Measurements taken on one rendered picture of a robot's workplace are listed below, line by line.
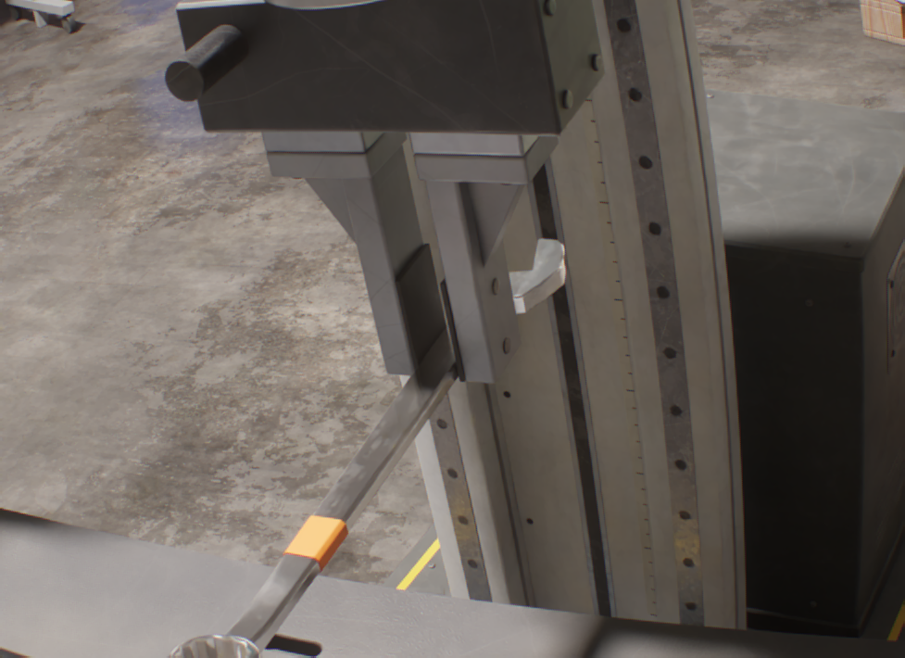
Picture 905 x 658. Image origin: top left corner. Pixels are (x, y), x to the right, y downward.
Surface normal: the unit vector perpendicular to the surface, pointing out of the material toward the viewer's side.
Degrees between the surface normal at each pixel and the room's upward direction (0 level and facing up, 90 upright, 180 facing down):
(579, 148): 90
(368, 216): 90
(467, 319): 90
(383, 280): 90
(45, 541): 0
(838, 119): 0
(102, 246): 0
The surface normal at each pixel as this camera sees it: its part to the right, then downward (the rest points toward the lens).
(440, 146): -0.39, 0.54
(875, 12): -0.71, 0.47
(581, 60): 0.90, 0.07
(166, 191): -0.18, -0.84
